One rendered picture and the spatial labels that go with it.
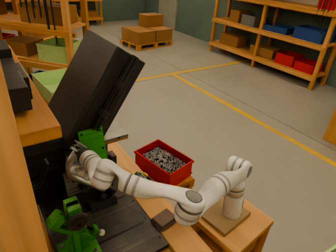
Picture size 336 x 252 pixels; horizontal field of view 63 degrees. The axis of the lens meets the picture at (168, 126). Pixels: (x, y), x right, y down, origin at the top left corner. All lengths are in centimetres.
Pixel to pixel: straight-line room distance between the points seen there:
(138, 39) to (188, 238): 627
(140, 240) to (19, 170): 88
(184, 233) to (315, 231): 175
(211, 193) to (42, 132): 62
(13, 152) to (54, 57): 355
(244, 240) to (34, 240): 104
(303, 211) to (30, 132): 263
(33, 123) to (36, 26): 320
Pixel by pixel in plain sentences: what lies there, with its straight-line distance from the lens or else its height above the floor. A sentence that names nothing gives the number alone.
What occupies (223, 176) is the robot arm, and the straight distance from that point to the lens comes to 112.
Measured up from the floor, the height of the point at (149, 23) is 55.
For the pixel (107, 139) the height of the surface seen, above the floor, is 113.
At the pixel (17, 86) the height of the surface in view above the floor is 163.
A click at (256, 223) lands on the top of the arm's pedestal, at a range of 152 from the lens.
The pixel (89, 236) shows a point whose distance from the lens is 122.
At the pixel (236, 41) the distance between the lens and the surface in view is 722.
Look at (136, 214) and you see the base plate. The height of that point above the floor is 90.
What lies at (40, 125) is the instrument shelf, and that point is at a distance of 82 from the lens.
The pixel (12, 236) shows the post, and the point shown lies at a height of 152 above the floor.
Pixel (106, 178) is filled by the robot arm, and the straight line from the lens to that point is 96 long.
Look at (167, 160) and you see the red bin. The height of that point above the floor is 88.
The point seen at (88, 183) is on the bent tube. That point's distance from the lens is 133.
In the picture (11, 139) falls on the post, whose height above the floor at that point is 171.
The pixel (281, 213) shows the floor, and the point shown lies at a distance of 290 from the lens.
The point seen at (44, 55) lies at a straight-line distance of 407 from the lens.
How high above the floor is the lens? 194
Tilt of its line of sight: 30 degrees down
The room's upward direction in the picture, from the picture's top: 4 degrees clockwise
